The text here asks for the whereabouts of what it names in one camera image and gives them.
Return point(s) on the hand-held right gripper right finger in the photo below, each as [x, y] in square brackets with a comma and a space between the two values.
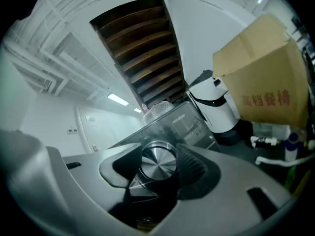
[221, 205]

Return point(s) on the crumpled clear plastic bag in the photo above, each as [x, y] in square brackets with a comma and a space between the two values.
[157, 112]

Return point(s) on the large brown cardboard box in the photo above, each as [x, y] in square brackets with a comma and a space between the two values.
[265, 77]

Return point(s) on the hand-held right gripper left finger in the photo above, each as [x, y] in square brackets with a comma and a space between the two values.
[88, 193]

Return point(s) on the white door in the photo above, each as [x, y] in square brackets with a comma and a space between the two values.
[98, 126]

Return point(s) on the white appliance with black stripes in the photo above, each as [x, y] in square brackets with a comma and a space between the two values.
[214, 107]

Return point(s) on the white ceiling pipes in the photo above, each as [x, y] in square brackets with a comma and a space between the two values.
[54, 55]

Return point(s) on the round shiny metal knob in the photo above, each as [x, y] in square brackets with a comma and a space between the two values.
[157, 166]

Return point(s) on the white and blue water filter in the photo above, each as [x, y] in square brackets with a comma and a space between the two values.
[294, 146]

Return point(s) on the white wall switch panel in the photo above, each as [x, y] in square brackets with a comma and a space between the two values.
[72, 131]

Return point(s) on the dark wooden staircase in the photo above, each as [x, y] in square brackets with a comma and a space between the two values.
[147, 53]

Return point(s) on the black washing machine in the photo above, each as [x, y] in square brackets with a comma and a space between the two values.
[187, 124]

